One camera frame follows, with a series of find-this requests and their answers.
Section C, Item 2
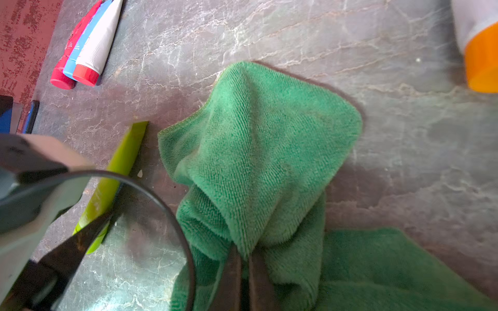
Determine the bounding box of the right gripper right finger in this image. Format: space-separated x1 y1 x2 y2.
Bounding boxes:
248 248 279 311

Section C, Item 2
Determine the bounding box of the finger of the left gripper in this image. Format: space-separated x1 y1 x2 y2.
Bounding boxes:
23 212 114 310

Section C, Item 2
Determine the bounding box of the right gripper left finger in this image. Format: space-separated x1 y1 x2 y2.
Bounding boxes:
208 243 243 311

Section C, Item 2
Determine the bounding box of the green tube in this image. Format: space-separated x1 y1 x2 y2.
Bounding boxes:
74 121 149 234

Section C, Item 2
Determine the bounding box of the green microfiber cloth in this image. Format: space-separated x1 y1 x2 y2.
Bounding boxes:
158 62 497 310

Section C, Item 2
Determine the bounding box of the white tube red cap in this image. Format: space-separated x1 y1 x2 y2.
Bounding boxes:
73 0 123 86

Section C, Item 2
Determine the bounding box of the white tube orange cap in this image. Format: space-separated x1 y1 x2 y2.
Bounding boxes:
451 0 497 93

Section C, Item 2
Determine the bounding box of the red pink tube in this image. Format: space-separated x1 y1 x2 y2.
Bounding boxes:
49 0 104 91

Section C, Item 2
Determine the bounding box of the blue tube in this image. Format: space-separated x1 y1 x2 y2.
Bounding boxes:
63 1 112 82

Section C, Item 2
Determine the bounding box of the blue stapler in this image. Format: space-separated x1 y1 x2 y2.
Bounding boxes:
1 95 40 134

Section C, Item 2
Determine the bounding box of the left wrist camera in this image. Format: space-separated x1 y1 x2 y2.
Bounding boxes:
1 133 95 298

